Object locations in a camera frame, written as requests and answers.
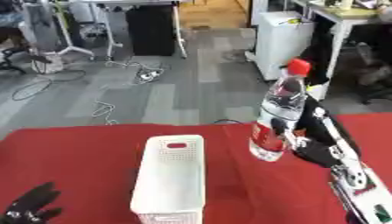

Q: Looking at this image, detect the white cabinet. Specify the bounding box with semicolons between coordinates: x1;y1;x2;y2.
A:
252;10;318;81

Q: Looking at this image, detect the white perforated plastic basket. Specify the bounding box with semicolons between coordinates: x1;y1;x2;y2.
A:
129;134;207;224

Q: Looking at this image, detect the white bag on floor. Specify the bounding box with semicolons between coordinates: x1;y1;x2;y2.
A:
29;52;67;74

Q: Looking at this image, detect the black cabinet under desk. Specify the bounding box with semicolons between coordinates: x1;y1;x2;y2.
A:
123;4;178;57

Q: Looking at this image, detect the white desk with legs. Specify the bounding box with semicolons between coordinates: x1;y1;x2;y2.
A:
50;0;190;60

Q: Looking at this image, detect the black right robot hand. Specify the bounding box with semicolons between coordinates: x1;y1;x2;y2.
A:
269;95;363;169

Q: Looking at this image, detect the white floor cable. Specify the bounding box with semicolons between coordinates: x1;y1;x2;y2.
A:
90;101;120;126

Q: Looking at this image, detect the black floor cable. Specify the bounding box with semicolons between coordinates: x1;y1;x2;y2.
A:
10;69;89;102

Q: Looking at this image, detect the white power strip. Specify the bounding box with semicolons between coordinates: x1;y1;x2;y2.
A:
136;68;165;82

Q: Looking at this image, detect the black swivel chair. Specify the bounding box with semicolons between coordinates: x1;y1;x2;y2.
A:
0;46;31;75

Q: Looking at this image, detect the white table with clutter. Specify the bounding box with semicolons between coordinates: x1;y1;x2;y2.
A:
289;0;392;102

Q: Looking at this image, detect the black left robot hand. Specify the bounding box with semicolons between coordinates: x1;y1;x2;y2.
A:
0;181;65;224

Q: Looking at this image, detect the clear bottle with red cap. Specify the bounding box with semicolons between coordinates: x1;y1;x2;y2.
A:
248;58;312;163

